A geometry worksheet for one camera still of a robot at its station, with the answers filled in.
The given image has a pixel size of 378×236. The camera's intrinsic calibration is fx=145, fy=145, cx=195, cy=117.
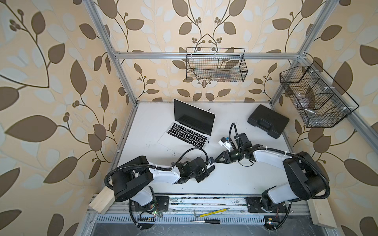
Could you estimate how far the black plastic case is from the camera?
1000 millimetres

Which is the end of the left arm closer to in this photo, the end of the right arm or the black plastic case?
the end of the right arm

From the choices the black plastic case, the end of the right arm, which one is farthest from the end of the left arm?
the black plastic case
